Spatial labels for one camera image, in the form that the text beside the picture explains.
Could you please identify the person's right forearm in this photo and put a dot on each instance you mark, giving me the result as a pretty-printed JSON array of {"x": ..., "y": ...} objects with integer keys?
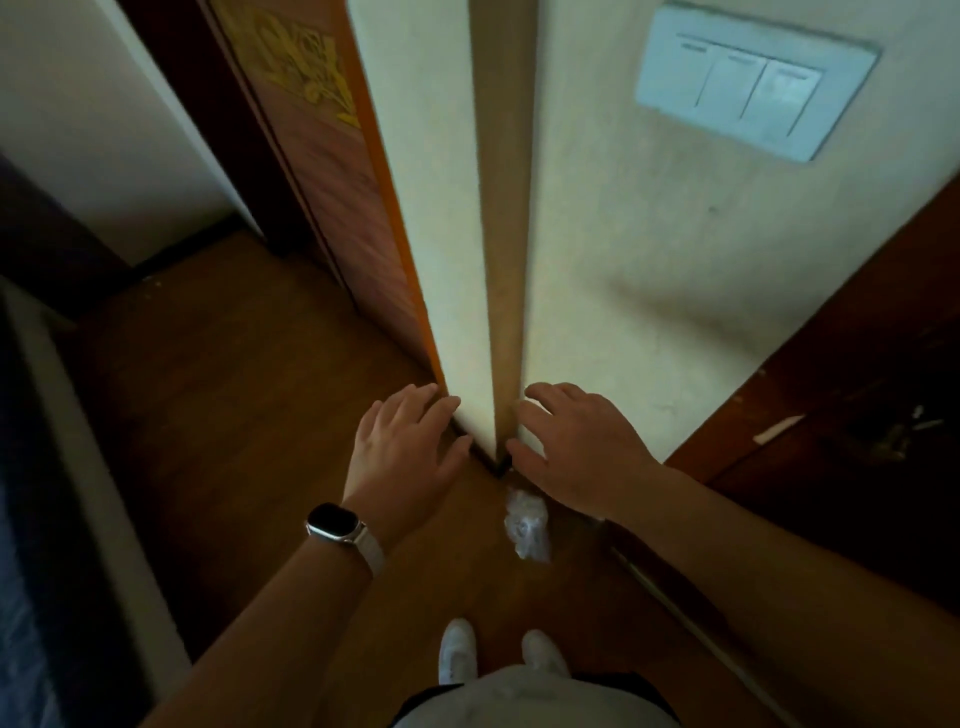
[{"x": 765, "y": 600}]

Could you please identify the white sticker strip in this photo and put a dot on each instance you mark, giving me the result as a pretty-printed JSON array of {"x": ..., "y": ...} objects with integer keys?
[{"x": 778, "y": 430}]

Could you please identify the white wall light switch panel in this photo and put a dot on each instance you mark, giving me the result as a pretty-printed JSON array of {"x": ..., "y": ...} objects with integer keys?
[{"x": 754, "y": 82}]

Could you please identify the smartwatch with white band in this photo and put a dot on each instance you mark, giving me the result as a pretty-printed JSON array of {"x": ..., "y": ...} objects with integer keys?
[{"x": 334, "y": 523}]

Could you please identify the clear crumpled plastic bag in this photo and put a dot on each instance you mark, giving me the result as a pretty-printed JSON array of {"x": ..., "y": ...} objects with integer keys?
[{"x": 527, "y": 525}]

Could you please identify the brown wooden door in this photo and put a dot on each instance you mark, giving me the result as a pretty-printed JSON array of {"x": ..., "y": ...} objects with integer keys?
[{"x": 330, "y": 180}]

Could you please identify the person's left middle finger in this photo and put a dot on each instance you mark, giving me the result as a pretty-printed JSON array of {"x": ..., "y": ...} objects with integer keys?
[{"x": 417, "y": 403}]

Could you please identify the person's left forearm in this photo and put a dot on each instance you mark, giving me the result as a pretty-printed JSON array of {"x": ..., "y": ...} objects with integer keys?
[{"x": 277, "y": 637}]

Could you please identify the person's right hand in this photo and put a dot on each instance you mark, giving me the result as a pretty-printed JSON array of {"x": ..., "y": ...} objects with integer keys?
[{"x": 592, "y": 457}]

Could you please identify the person's left little finger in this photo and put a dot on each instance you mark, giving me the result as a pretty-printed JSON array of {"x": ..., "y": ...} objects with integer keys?
[{"x": 367, "y": 421}]

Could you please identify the person's white shirt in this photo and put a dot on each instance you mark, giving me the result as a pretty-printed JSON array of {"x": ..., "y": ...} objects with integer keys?
[{"x": 536, "y": 701}]

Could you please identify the person's white shoe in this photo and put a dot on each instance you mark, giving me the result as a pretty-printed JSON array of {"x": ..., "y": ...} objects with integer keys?
[
  {"x": 544, "y": 652},
  {"x": 457, "y": 651}
]

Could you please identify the dark wooden cabinet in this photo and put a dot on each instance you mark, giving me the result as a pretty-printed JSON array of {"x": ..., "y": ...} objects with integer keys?
[{"x": 855, "y": 420}]

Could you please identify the bed with light frame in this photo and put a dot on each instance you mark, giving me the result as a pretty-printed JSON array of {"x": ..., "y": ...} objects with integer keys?
[{"x": 67, "y": 540}]

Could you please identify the person's right middle finger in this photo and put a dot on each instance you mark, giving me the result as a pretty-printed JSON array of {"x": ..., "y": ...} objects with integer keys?
[{"x": 547, "y": 394}]

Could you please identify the person's left hand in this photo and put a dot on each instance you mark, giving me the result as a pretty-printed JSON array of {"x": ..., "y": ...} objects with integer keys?
[{"x": 394, "y": 469}]

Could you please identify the person's right thumb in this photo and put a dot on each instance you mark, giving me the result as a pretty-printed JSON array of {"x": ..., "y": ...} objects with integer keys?
[{"x": 526, "y": 461}]

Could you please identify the person's white right shoe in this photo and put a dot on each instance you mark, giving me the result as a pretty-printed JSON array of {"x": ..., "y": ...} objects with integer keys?
[{"x": 544, "y": 652}]

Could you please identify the person's left thumb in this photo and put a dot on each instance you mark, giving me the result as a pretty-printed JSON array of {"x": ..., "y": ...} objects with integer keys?
[{"x": 455, "y": 459}]

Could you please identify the person's white left shoe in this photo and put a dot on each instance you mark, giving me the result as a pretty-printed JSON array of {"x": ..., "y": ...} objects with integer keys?
[{"x": 457, "y": 651}]

